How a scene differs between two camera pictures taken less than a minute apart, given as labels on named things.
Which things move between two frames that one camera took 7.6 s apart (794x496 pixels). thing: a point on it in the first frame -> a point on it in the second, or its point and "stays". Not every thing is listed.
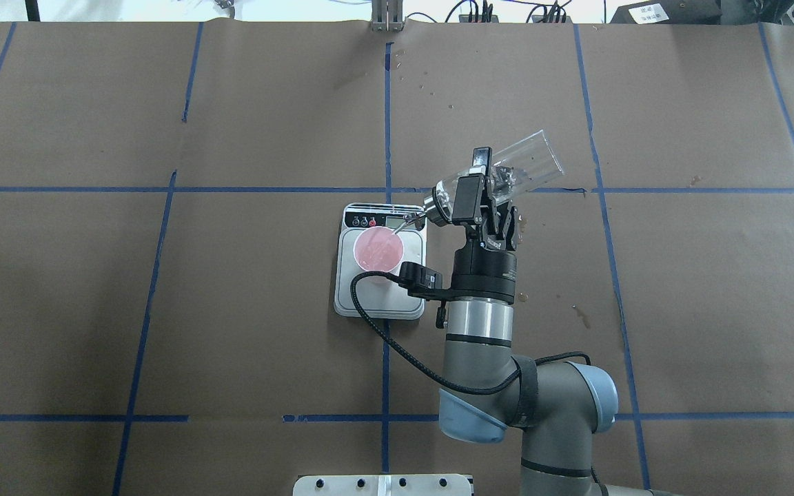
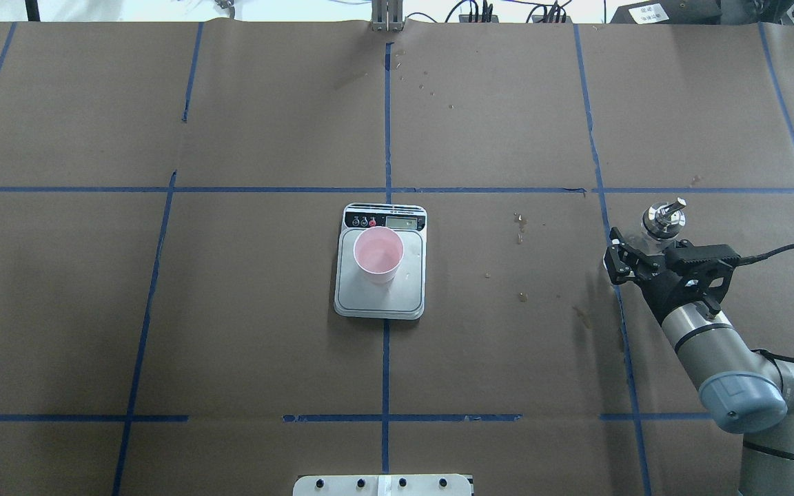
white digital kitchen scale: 380,299 stays
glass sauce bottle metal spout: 514,170 -> 664,220
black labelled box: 687,12 stays
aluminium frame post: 387,16 stays
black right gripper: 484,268 -> 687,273
